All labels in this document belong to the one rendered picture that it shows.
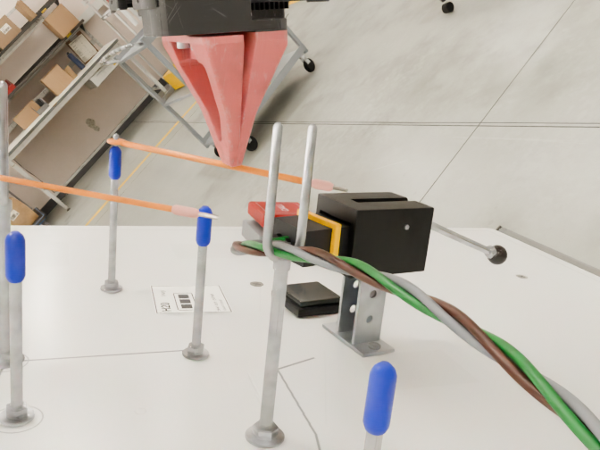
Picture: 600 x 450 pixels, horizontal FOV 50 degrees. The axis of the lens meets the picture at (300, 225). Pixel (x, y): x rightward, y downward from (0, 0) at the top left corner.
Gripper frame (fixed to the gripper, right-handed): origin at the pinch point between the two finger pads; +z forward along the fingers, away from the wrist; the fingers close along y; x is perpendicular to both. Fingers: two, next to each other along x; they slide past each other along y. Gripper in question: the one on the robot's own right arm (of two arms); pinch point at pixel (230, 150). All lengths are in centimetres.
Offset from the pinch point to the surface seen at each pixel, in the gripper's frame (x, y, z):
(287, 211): 14.4, 11.5, 9.7
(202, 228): -2.8, -3.2, 3.2
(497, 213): 110, 144, 62
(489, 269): 4.6, 26.6, 15.7
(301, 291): 2.2, 5.5, 11.2
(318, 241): -5.6, 2.2, 4.4
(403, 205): -5.4, 8.2, 3.6
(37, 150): 779, 95, 150
